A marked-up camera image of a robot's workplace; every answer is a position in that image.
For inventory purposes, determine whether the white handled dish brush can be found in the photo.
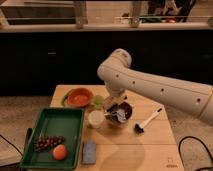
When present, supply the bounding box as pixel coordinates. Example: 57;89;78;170
134;108;162;134

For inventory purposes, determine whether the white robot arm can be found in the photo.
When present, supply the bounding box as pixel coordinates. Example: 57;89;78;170
97;48;213;127

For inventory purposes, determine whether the black cable right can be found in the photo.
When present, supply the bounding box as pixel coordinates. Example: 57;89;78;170
177;135;213;171

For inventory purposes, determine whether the black cable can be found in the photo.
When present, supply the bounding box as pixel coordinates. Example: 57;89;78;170
0;127;34;169
177;135;213;171

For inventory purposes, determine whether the black cable left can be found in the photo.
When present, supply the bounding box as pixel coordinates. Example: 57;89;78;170
0;127;34;169

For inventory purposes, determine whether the green plastic tray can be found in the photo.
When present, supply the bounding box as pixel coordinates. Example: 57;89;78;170
20;108;84;171

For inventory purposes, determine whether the green plastic cup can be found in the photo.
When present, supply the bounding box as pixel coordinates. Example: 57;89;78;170
92;95;104;110

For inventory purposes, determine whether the green chili pepper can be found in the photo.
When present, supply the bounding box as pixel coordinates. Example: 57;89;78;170
61;89;72;107

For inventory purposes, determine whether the orange peach fruit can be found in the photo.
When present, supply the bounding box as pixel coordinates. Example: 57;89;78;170
52;144;67;160

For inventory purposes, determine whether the brown bowl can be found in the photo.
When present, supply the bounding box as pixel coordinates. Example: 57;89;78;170
105;102;133;125

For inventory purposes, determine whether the blue grey sponge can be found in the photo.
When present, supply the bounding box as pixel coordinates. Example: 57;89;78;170
82;140;96;164

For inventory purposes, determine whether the white paper cup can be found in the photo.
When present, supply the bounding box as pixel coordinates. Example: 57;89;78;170
88;110;105;128

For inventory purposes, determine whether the wooden chalkboard eraser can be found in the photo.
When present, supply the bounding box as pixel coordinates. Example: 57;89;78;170
103;95;127;110

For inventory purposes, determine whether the orange plate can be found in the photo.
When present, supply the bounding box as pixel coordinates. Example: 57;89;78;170
67;88;93;107

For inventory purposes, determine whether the bunch of dark grapes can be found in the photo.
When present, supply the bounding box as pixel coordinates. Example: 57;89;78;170
34;136;65;152

